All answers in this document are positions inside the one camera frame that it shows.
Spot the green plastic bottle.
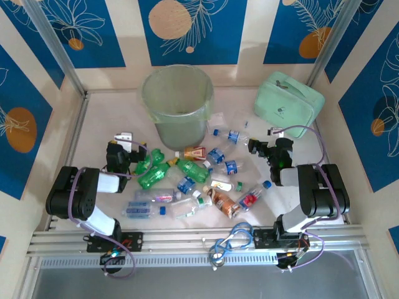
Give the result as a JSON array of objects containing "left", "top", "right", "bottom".
[
  {"left": 137, "top": 161, "right": 172, "bottom": 191},
  {"left": 133, "top": 148, "right": 166, "bottom": 176},
  {"left": 168, "top": 158, "right": 211, "bottom": 184}
]

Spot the clear bottle red label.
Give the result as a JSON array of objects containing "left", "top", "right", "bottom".
[{"left": 238, "top": 179, "right": 272, "bottom": 212}]

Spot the clear bottle purple label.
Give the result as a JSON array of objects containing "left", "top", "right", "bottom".
[{"left": 133, "top": 188, "right": 183, "bottom": 203}]

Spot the small clear bottle white label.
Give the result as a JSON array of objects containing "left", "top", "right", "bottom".
[{"left": 210, "top": 179, "right": 245, "bottom": 193}]

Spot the clear soda water bottle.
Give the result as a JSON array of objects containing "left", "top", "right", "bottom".
[{"left": 120, "top": 201, "right": 166, "bottom": 221}]

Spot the brown coffee drink bottle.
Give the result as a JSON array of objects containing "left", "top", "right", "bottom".
[{"left": 202, "top": 185, "right": 241, "bottom": 219}]

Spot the mesh bin with green liner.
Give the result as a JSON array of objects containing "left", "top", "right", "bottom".
[{"left": 142, "top": 64, "right": 216, "bottom": 150}]

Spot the clear plastic bag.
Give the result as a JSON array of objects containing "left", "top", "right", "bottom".
[{"left": 206, "top": 112, "right": 226, "bottom": 132}]

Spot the mint green zip pouch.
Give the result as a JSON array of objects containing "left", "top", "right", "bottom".
[{"left": 252, "top": 70, "right": 325, "bottom": 140}]

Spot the blue stethoscope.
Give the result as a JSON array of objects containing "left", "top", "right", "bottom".
[{"left": 201, "top": 222, "right": 254, "bottom": 271}]

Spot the grey metal sheet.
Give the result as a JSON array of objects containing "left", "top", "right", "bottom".
[{"left": 18, "top": 249, "right": 384, "bottom": 299}]

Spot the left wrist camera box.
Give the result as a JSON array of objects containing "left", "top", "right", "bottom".
[{"left": 114, "top": 131, "right": 134, "bottom": 148}]

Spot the aluminium side rail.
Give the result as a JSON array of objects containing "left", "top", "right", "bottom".
[{"left": 62, "top": 93, "right": 91, "bottom": 175}]

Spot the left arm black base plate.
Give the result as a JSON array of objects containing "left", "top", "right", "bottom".
[{"left": 86, "top": 232, "right": 144, "bottom": 253}]

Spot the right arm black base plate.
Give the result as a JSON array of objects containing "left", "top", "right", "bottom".
[{"left": 252, "top": 229, "right": 311, "bottom": 250}]

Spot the aluminium rail frame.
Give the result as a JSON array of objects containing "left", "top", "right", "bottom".
[{"left": 26, "top": 224, "right": 365, "bottom": 259}]

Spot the slotted grey cable duct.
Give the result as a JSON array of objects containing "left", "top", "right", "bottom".
[{"left": 39, "top": 254, "right": 279, "bottom": 269}]

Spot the aluminium corner post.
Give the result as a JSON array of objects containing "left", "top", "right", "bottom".
[
  {"left": 307, "top": 0, "right": 364, "bottom": 88},
  {"left": 23, "top": 0, "right": 89, "bottom": 98}
]

